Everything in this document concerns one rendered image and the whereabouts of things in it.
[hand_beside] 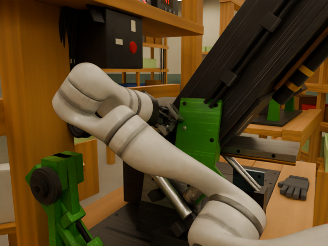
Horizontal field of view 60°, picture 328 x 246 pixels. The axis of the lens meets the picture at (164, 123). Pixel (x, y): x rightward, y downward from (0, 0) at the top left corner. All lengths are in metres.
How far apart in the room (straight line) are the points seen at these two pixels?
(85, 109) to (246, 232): 0.30
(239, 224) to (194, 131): 0.36
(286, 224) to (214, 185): 0.53
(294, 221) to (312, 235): 0.64
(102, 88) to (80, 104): 0.04
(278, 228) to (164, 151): 0.57
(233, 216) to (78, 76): 0.31
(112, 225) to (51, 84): 0.43
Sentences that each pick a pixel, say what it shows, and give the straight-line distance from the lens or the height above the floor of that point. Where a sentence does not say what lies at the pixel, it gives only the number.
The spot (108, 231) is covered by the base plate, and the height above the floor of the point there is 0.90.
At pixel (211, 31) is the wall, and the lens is 10.69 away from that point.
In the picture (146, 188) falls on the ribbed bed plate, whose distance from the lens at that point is 0.83.
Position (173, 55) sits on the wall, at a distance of 11.36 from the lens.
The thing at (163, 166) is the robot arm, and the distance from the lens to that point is 0.43.
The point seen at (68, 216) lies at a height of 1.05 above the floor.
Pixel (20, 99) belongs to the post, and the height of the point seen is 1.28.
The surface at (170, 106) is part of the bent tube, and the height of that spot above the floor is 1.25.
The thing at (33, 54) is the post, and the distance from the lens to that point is 0.74.
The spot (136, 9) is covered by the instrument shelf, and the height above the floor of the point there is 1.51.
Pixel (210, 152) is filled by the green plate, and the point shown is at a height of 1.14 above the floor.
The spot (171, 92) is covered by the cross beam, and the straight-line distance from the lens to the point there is 1.49.
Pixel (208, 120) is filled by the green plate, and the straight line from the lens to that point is 0.73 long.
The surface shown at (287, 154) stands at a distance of 0.81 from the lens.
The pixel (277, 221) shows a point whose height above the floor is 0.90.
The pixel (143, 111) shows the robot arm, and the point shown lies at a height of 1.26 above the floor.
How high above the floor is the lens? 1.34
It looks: 10 degrees down
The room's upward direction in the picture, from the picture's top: straight up
